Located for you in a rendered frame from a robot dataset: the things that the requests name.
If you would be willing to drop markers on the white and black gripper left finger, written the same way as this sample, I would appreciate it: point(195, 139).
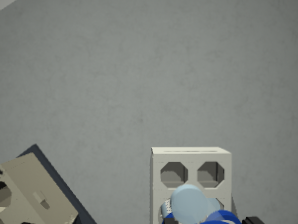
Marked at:
point(170, 221)

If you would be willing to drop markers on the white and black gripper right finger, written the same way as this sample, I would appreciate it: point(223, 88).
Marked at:
point(252, 220)

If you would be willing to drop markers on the white tube rack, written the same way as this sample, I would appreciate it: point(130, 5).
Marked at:
point(179, 166)

